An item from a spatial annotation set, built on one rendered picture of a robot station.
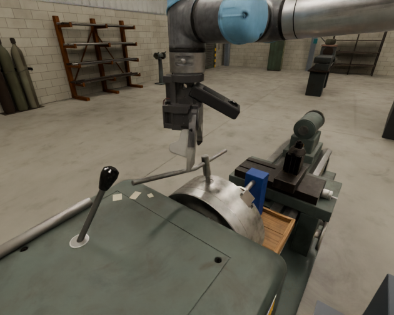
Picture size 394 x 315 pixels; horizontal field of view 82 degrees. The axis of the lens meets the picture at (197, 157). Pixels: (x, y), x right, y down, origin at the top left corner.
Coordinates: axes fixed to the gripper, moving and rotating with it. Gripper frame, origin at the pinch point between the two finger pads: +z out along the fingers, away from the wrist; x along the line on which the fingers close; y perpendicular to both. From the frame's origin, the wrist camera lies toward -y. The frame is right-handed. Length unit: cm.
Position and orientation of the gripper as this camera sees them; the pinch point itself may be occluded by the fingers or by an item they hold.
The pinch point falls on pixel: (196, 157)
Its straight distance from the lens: 58.0
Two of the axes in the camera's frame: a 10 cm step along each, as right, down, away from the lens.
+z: 0.0, 8.9, 4.5
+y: -9.9, -0.7, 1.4
